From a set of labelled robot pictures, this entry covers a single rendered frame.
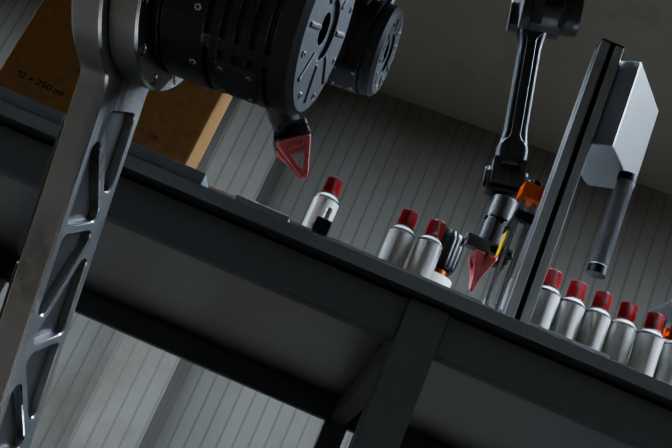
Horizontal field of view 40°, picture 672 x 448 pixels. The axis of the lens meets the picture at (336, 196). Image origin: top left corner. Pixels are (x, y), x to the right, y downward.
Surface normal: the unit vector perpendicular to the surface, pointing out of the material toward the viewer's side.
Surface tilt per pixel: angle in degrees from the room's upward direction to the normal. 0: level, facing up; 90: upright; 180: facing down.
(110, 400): 90
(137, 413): 90
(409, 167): 90
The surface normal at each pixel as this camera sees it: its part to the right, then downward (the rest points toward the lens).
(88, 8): -0.33, 0.48
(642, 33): -0.38, 0.86
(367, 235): -0.03, -0.37
